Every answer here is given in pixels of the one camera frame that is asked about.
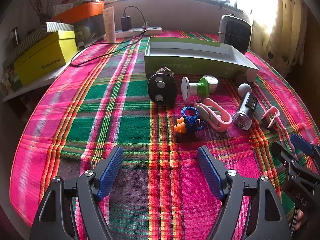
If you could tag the black window latch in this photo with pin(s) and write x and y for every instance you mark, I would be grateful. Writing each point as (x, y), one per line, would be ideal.
(223, 5)

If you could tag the chevron patterned box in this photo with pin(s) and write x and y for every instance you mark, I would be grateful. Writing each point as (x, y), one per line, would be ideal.
(27, 40)

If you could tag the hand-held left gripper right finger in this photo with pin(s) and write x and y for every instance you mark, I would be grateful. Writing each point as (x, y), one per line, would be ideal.
(208, 172)

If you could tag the cream heart print curtain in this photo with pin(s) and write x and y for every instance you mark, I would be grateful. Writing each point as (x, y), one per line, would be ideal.
(282, 25)

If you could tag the white power strip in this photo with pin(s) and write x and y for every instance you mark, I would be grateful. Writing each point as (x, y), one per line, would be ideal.
(150, 31)

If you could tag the black device with clear tip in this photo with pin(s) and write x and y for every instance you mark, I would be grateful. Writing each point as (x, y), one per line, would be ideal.
(247, 105)

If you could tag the orange tray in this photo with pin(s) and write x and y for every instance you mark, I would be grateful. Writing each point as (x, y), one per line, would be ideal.
(85, 11)

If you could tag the grey ball knob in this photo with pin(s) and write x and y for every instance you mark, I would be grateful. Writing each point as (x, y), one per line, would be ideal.
(244, 89)

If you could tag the black oval remote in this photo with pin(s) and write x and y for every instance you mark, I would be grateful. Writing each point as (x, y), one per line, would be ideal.
(163, 91)

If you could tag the dried twig bouquet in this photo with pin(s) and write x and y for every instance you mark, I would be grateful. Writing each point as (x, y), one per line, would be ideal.
(40, 5)

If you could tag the green cardboard box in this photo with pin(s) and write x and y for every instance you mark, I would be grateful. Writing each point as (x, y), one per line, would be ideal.
(187, 65)

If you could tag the pink plaid tablecloth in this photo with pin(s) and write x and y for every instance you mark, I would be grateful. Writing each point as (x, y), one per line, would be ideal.
(125, 120)

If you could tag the grey space heater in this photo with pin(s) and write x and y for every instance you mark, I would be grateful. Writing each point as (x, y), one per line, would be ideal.
(235, 35)

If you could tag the white round jar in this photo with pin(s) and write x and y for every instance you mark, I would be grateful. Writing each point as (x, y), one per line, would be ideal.
(212, 82)

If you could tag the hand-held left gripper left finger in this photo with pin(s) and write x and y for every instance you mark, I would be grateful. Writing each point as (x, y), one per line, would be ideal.
(110, 172)

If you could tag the small pink clip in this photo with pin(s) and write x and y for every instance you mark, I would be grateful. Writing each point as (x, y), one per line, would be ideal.
(271, 115)

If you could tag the white and green spool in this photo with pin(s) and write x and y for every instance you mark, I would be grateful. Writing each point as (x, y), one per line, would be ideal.
(193, 89)

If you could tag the cream tube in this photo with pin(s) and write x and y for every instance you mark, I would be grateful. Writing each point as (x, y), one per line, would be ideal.
(109, 25)

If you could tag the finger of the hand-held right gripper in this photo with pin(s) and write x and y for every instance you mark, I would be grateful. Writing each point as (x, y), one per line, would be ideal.
(287, 160)
(302, 143)

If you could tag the large pink clip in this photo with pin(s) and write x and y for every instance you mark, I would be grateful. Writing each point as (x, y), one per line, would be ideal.
(220, 122)

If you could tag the large brown walnut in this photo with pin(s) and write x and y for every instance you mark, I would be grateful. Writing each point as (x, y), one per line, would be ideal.
(163, 70)

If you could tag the clear storage container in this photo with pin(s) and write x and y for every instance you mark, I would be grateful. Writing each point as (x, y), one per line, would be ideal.
(87, 30)

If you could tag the yellow box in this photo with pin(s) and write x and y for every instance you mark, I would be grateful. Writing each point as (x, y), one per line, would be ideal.
(42, 60)

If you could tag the white plug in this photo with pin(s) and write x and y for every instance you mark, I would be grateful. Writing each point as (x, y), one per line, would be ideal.
(146, 26)

